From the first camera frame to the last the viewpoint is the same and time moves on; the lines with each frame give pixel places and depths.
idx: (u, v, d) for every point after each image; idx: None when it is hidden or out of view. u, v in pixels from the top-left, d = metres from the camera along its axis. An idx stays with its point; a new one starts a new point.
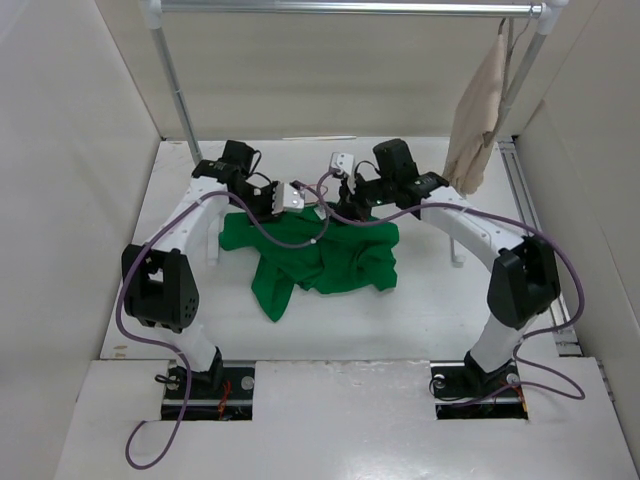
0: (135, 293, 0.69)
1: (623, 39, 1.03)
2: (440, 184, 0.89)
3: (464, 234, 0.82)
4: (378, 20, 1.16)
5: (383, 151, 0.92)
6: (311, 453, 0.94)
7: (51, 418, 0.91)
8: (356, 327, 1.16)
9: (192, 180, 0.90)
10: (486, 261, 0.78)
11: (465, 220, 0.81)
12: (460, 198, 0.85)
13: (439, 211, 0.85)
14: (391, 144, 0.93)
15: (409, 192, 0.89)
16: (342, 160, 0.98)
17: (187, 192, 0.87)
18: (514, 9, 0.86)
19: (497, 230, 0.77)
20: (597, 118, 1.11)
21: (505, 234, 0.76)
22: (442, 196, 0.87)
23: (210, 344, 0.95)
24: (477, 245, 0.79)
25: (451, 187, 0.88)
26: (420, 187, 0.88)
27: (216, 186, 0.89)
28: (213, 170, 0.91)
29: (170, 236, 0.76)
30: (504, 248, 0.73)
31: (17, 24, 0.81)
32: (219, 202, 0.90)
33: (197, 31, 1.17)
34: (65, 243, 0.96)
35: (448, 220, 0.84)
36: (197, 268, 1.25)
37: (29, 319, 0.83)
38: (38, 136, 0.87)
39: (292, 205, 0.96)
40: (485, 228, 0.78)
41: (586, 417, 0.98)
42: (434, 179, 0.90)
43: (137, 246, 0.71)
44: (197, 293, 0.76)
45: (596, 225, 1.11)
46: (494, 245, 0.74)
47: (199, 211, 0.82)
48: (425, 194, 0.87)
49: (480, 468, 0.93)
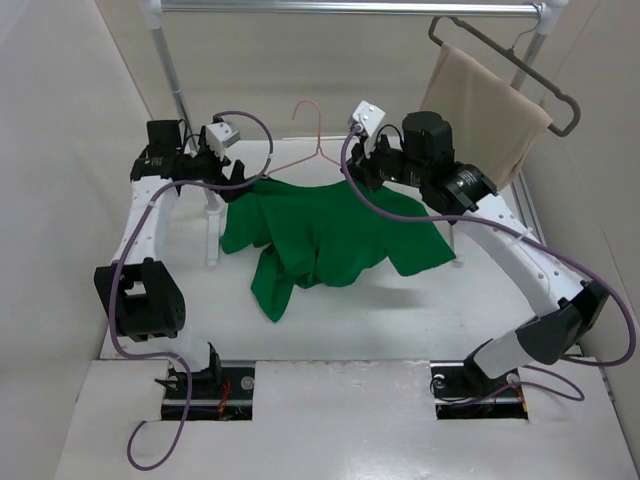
0: (122, 313, 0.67)
1: (622, 39, 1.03)
2: (487, 188, 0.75)
3: (511, 264, 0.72)
4: (378, 19, 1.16)
5: (422, 135, 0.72)
6: (311, 453, 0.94)
7: (51, 418, 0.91)
8: (358, 327, 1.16)
9: (132, 184, 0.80)
10: (529, 296, 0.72)
11: (519, 251, 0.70)
12: (511, 216, 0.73)
13: (484, 231, 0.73)
14: (432, 126, 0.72)
15: (448, 193, 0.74)
16: (367, 114, 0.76)
17: (133, 196, 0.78)
18: (514, 9, 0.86)
19: (555, 272, 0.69)
20: (597, 117, 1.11)
21: (562, 278, 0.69)
22: (490, 211, 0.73)
23: (202, 341, 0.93)
24: (526, 281, 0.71)
25: (500, 198, 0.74)
26: (462, 190, 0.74)
27: (159, 182, 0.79)
28: (152, 167, 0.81)
29: (136, 248, 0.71)
30: (564, 300, 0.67)
31: (17, 23, 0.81)
32: (172, 197, 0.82)
33: (197, 31, 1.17)
34: (65, 244, 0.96)
35: (494, 243, 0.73)
36: (197, 268, 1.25)
37: (29, 320, 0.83)
38: (38, 137, 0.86)
39: (226, 134, 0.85)
40: (543, 268, 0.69)
41: (586, 416, 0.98)
42: (476, 177, 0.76)
43: (107, 266, 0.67)
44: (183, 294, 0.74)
45: (596, 225, 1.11)
46: (554, 294, 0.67)
47: (156, 213, 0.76)
48: (471, 205, 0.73)
49: (479, 468, 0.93)
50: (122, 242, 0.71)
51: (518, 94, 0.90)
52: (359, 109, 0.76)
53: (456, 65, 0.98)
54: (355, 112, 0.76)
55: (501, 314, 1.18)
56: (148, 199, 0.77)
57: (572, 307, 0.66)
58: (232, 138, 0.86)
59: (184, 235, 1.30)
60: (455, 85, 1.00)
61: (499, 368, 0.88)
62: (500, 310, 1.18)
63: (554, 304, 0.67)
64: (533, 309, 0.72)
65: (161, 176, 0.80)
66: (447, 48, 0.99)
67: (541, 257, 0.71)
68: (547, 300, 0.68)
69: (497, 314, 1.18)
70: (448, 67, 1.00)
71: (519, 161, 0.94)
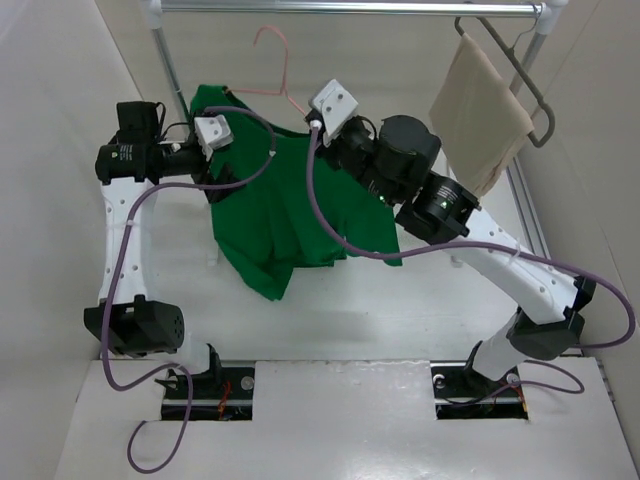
0: (120, 342, 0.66)
1: (620, 40, 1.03)
2: (470, 204, 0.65)
3: (506, 280, 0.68)
4: (378, 19, 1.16)
5: (413, 158, 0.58)
6: (310, 453, 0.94)
7: (51, 419, 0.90)
8: (359, 327, 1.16)
9: (102, 189, 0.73)
10: (523, 305, 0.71)
11: (518, 268, 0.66)
12: (499, 230, 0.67)
13: (479, 253, 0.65)
14: (420, 144, 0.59)
15: (429, 218, 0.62)
16: (333, 103, 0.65)
17: (108, 206, 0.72)
18: (514, 9, 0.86)
19: (552, 280, 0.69)
20: (597, 117, 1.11)
21: (559, 285, 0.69)
22: (480, 230, 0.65)
23: (202, 343, 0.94)
24: (525, 295, 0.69)
25: (484, 210, 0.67)
26: (448, 212, 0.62)
27: (135, 186, 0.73)
28: (121, 164, 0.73)
29: (124, 280, 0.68)
30: (568, 309, 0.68)
31: (18, 25, 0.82)
32: (151, 203, 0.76)
33: (197, 31, 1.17)
34: (65, 244, 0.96)
35: (490, 264, 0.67)
36: (197, 268, 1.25)
37: (29, 320, 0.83)
38: (37, 137, 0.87)
39: (213, 134, 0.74)
40: (541, 280, 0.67)
41: (586, 417, 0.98)
42: (457, 190, 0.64)
43: (95, 307, 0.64)
44: (178, 308, 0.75)
45: (597, 226, 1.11)
46: (559, 305, 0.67)
47: (136, 233, 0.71)
48: (462, 229, 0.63)
49: (480, 468, 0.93)
50: (107, 274, 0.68)
51: (514, 98, 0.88)
52: (329, 92, 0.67)
53: (469, 60, 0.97)
54: (321, 96, 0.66)
55: (501, 314, 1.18)
56: (125, 212, 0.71)
57: (575, 314, 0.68)
58: (221, 140, 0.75)
59: (184, 235, 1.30)
60: (464, 81, 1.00)
61: (499, 370, 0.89)
62: (500, 310, 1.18)
63: (560, 315, 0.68)
64: (532, 317, 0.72)
65: (134, 177, 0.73)
66: (465, 40, 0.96)
67: (535, 267, 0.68)
68: (550, 310, 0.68)
69: (497, 314, 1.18)
70: (461, 60, 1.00)
71: (499, 167, 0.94)
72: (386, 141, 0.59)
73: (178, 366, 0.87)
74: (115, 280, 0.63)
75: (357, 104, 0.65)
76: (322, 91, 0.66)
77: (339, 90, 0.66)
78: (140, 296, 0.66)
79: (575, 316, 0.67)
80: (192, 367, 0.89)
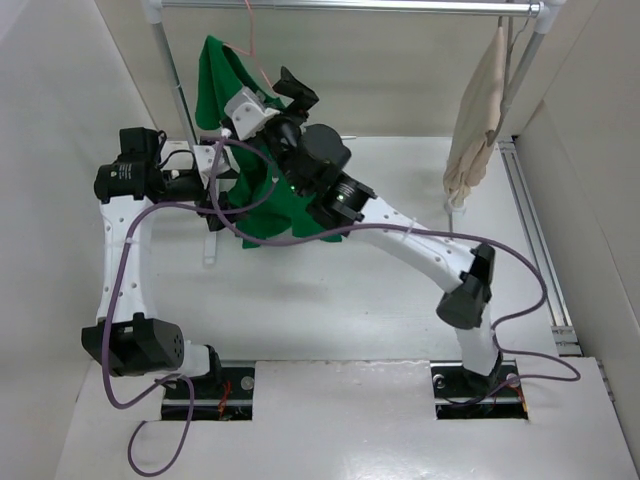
0: (118, 364, 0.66)
1: (621, 41, 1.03)
2: (365, 194, 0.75)
3: (409, 256, 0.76)
4: (379, 19, 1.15)
5: (326, 165, 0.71)
6: (309, 452, 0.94)
7: (51, 420, 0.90)
8: (357, 329, 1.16)
9: (101, 206, 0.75)
10: (432, 278, 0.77)
11: (412, 243, 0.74)
12: (394, 212, 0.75)
13: (377, 235, 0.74)
14: (332, 153, 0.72)
15: (333, 212, 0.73)
16: (242, 113, 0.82)
17: (106, 225, 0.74)
18: (511, 8, 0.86)
19: (447, 251, 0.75)
20: (598, 118, 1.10)
21: (455, 254, 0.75)
22: (375, 214, 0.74)
23: (201, 347, 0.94)
24: (426, 266, 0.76)
25: (380, 198, 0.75)
26: (344, 204, 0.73)
27: (134, 204, 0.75)
28: (121, 182, 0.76)
29: (122, 299, 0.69)
30: (463, 273, 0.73)
31: (17, 24, 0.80)
32: (149, 223, 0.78)
33: (195, 33, 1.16)
34: (65, 244, 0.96)
35: (388, 242, 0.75)
36: (196, 267, 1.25)
37: (28, 321, 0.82)
38: (37, 137, 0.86)
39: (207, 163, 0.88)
40: (436, 250, 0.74)
41: (586, 415, 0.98)
42: (354, 186, 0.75)
43: (95, 327, 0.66)
44: (178, 329, 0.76)
45: (596, 226, 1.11)
46: (453, 271, 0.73)
47: (135, 250, 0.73)
48: (357, 215, 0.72)
49: (479, 468, 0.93)
50: (106, 293, 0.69)
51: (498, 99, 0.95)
52: (241, 103, 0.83)
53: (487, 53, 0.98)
54: (234, 108, 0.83)
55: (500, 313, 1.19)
56: (124, 230, 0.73)
57: (472, 277, 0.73)
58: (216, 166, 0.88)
59: (183, 233, 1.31)
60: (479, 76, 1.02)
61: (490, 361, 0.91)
62: (498, 310, 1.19)
63: (456, 281, 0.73)
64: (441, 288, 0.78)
65: (133, 197, 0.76)
66: (498, 33, 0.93)
67: (430, 241, 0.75)
68: (449, 277, 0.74)
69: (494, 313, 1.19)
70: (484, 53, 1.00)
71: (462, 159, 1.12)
72: (305, 147, 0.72)
73: (179, 374, 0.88)
74: (114, 299, 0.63)
75: (264, 115, 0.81)
76: (234, 105, 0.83)
77: (248, 103, 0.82)
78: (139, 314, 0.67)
79: (470, 279, 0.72)
80: (193, 372, 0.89)
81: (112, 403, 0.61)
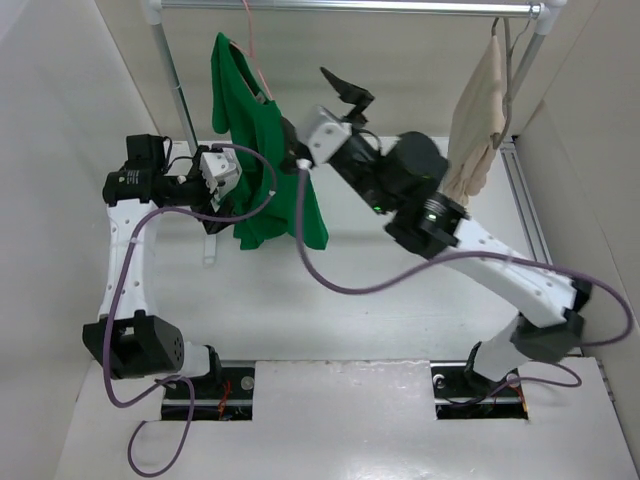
0: (118, 364, 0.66)
1: (621, 41, 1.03)
2: (458, 214, 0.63)
3: (503, 287, 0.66)
4: (379, 19, 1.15)
5: (423, 181, 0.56)
6: (309, 452, 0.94)
7: (51, 420, 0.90)
8: (357, 329, 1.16)
9: (108, 209, 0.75)
10: (524, 311, 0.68)
11: (512, 275, 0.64)
12: (489, 236, 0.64)
13: (471, 263, 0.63)
14: (430, 165, 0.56)
15: (422, 234, 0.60)
16: (321, 137, 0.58)
17: (112, 226, 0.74)
18: (510, 9, 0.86)
19: (549, 283, 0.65)
20: (598, 119, 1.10)
21: (557, 287, 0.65)
22: (470, 238, 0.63)
23: (201, 347, 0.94)
24: (521, 299, 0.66)
25: (473, 219, 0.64)
26: (436, 225, 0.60)
27: (140, 207, 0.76)
28: (128, 187, 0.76)
29: (124, 297, 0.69)
30: (567, 310, 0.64)
31: (18, 26, 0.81)
32: (153, 226, 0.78)
33: (195, 34, 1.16)
34: (65, 244, 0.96)
35: (482, 271, 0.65)
36: (197, 267, 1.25)
37: (28, 321, 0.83)
38: (37, 138, 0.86)
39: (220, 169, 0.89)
40: (538, 283, 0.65)
41: (586, 415, 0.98)
42: (444, 203, 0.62)
43: (97, 325, 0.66)
44: (179, 331, 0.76)
45: (597, 226, 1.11)
46: (556, 307, 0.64)
47: (139, 250, 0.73)
48: (452, 239, 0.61)
49: (479, 468, 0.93)
50: (109, 291, 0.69)
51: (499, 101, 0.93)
52: (316, 123, 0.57)
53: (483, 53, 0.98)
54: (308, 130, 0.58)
55: (500, 313, 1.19)
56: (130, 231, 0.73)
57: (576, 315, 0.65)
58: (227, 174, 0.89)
59: (183, 234, 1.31)
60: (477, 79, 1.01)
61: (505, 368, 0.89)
62: (498, 310, 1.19)
63: (558, 318, 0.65)
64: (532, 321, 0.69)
65: (140, 200, 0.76)
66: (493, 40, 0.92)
67: (530, 271, 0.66)
68: (550, 314, 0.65)
69: (494, 313, 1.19)
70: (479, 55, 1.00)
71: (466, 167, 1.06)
72: (401, 160, 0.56)
73: (179, 374, 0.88)
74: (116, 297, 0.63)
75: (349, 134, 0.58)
76: (308, 127, 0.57)
77: (327, 122, 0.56)
78: (140, 312, 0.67)
79: (575, 318, 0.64)
80: (193, 372, 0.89)
81: (111, 402, 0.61)
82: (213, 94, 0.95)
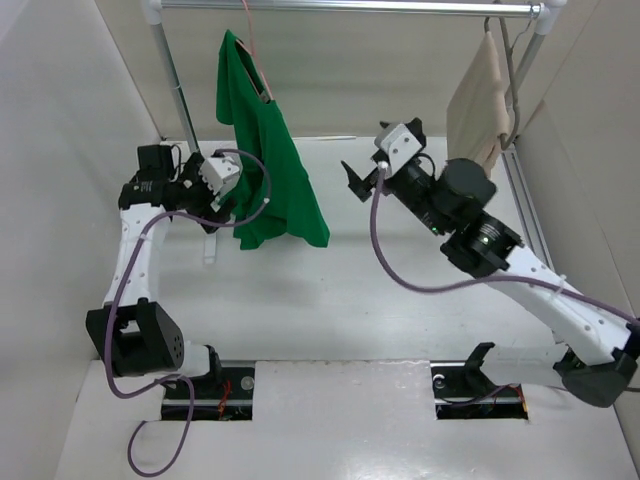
0: (118, 355, 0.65)
1: (621, 41, 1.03)
2: (513, 241, 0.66)
3: (551, 317, 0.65)
4: (379, 19, 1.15)
5: (469, 200, 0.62)
6: (309, 452, 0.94)
7: (51, 420, 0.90)
8: (357, 329, 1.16)
9: (121, 213, 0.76)
10: (574, 347, 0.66)
11: (560, 305, 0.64)
12: (543, 266, 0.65)
13: (518, 288, 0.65)
14: (478, 187, 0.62)
15: (473, 254, 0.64)
16: (398, 145, 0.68)
17: (123, 227, 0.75)
18: (510, 9, 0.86)
19: (600, 320, 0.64)
20: (598, 119, 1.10)
21: (609, 326, 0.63)
22: (522, 265, 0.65)
23: (201, 347, 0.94)
24: (569, 332, 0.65)
25: (529, 249, 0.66)
26: (488, 247, 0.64)
27: (151, 210, 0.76)
28: (142, 193, 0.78)
29: (129, 286, 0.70)
30: (617, 351, 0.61)
31: (18, 27, 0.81)
32: (164, 227, 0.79)
33: (195, 34, 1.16)
34: (65, 244, 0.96)
35: (530, 298, 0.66)
36: (197, 267, 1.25)
37: (28, 321, 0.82)
38: (38, 138, 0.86)
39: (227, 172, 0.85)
40: (588, 318, 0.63)
41: (586, 416, 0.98)
42: (500, 229, 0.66)
43: (100, 310, 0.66)
44: (180, 331, 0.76)
45: (597, 226, 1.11)
46: (605, 344, 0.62)
47: (147, 248, 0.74)
48: (502, 263, 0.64)
49: (479, 468, 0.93)
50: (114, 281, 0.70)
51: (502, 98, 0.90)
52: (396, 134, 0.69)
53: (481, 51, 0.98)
54: (389, 138, 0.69)
55: (500, 314, 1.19)
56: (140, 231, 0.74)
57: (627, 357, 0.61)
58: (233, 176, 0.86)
59: (183, 234, 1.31)
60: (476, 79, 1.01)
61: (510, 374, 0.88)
62: (499, 310, 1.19)
63: (606, 357, 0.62)
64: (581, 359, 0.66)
65: (151, 204, 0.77)
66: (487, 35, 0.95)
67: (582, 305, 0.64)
68: (598, 351, 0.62)
69: (495, 314, 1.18)
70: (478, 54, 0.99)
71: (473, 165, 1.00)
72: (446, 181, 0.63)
73: (179, 374, 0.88)
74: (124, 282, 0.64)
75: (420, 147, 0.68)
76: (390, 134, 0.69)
77: (406, 134, 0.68)
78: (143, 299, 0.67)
79: (624, 359, 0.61)
80: (193, 372, 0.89)
81: (113, 390, 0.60)
82: (220, 88, 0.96)
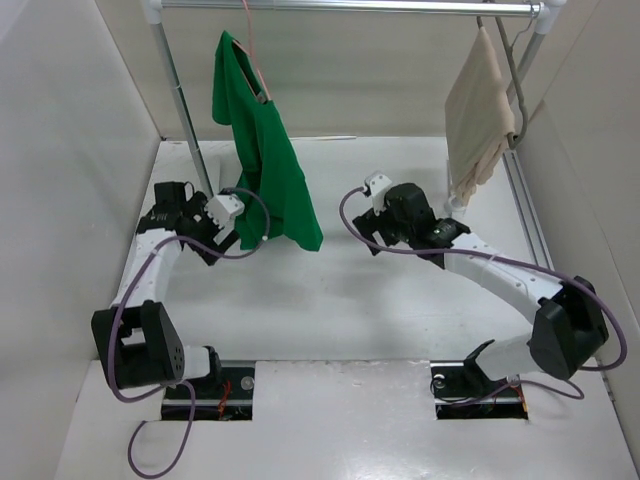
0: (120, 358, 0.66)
1: (621, 42, 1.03)
2: (462, 230, 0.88)
3: (494, 284, 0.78)
4: (379, 19, 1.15)
5: (400, 201, 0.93)
6: (309, 452, 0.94)
7: (51, 421, 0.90)
8: (357, 328, 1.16)
9: (137, 236, 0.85)
10: (522, 311, 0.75)
11: (495, 269, 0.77)
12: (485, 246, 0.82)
13: (463, 259, 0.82)
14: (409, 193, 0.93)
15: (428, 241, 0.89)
16: (376, 181, 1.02)
17: (138, 247, 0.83)
18: (511, 9, 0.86)
19: (531, 277, 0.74)
20: (598, 120, 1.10)
21: (539, 281, 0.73)
22: (465, 243, 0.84)
23: (201, 348, 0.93)
24: (512, 294, 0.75)
25: (475, 234, 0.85)
26: (439, 235, 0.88)
27: (164, 233, 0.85)
28: (157, 221, 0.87)
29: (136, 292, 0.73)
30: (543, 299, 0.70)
31: (17, 27, 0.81)
32: (174, 248, 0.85)
33: (195, 33, 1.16)
34: (65, 244, 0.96)
35: (474, 268, 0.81)
36: (196, 267, 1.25)
37: (28, 322, 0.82)
38: (37, 139, 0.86)
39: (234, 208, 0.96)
40: (520, 277, 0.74)
41: (586, 415, 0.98)
42: (454, 225, 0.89)
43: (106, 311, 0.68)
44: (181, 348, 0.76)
45: (597, 226, 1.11)
46: (532, 294, 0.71)
47: (157, 261, 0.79)
48: (446, 244, 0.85)
49: (479, 468, 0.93)
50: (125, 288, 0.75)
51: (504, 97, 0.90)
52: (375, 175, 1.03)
53: (480, 51, 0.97)
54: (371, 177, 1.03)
55: (500, 314, 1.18)
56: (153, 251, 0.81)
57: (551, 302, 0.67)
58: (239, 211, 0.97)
59: None
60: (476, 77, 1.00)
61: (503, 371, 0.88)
62: (498, 310, 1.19)
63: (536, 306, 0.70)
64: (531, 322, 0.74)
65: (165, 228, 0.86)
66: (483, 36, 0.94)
67: (518, 269, 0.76)
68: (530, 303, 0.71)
69: (495, 314, 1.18)
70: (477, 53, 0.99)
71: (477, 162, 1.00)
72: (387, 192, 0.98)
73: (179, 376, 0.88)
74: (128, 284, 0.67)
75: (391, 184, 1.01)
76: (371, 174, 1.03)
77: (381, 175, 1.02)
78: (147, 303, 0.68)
79: (547, 302, 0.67)
80: (193, 373, 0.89)
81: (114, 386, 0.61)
82: (217, 85, 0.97)
